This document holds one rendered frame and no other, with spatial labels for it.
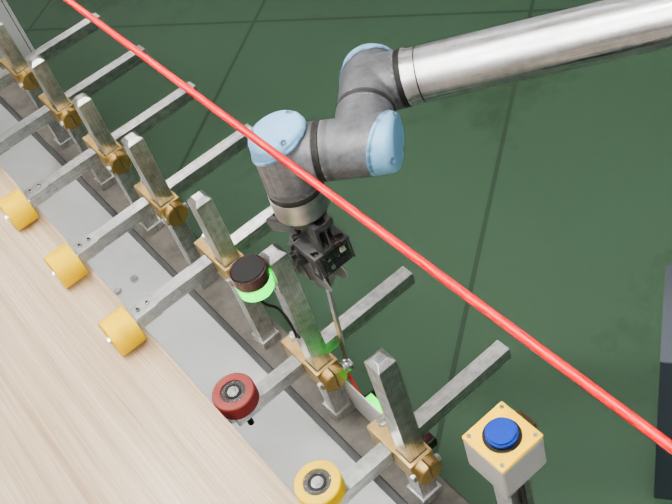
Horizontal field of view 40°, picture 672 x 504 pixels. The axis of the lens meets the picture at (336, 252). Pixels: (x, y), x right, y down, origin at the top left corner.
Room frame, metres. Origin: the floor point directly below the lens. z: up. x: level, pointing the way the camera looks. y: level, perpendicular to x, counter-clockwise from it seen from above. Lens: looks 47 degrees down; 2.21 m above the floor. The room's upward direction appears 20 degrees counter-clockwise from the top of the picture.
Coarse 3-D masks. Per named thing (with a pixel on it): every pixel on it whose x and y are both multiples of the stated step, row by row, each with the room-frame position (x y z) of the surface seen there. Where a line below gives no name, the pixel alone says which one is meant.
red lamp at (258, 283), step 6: (264, 270) 0.99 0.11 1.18; (264, 276) 0.98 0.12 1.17; (234, 282) 0.99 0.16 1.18; (252, 282) 0.97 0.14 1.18; (258, 282) 0.97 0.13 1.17; (264, 282) 0.98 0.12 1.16; (240, 288) 0.98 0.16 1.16; (246, 288) 0.97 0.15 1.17; (252, 288) 0.97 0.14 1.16; (258, 288) 0.97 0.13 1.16
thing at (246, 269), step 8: (248, 256) 1.02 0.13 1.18; (256, 256) 1.02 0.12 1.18; (240, 264) 1.01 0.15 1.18; (248, 264) 1.01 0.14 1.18; (256, 264) 1.00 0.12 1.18; (264, 264) 1.00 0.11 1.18; (232, 272) 1.00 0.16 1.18; (240, 272) 1.00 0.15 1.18; (248, 272) 0.99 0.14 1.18; (256, 272) 0.99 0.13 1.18; (240, 280) 0.98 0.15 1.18; (248, 280) 0.98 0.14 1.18; (264, 304) 1.00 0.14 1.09; (280, 312) 1.00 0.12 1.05; (288, 320) 1.00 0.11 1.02; (296, 336) 1.01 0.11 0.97
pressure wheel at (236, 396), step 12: (216, 384) 1.02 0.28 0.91; (228, 384) 1.01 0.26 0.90; (240, 384) 1.00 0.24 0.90; (252, 384) 0.99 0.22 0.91; (216, 396) 0.99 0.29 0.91; (228, 396) 0.99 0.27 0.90; (240, 396) 0.98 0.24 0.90; (252, 396) 0.97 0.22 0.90; (228, 408) 0.96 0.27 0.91; (240, 408) 0.95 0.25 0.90; (252, 408) 0.96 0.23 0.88; (252, 420) 0.99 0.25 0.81
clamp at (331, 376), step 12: (288, 336) 1.10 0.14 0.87; (288, 348) 1.07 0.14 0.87; (300, 348) 1.06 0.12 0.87; (300, 360) 1.03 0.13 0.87; (336, 360) 1.01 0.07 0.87; (312, 372) 1.00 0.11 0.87; (324, 372) 0.99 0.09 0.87; (336, 372) 0.98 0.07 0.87; (324, 384) 0.98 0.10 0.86; (336, 384) 0.98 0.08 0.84
